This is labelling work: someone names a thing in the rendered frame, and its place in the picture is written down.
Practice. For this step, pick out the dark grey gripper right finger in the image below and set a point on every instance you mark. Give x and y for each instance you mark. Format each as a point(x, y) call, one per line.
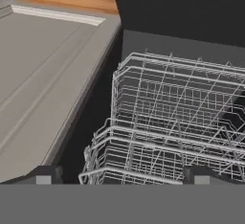
point(194, 171)

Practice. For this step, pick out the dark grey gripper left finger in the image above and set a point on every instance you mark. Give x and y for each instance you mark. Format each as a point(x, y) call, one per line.
point(49, 172)

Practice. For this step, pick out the dark grey dishwasher body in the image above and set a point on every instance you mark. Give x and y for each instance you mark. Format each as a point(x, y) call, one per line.
point(95, 106)

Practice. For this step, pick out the grey cupboard door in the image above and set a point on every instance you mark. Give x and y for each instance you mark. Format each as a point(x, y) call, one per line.
point(41, 84)

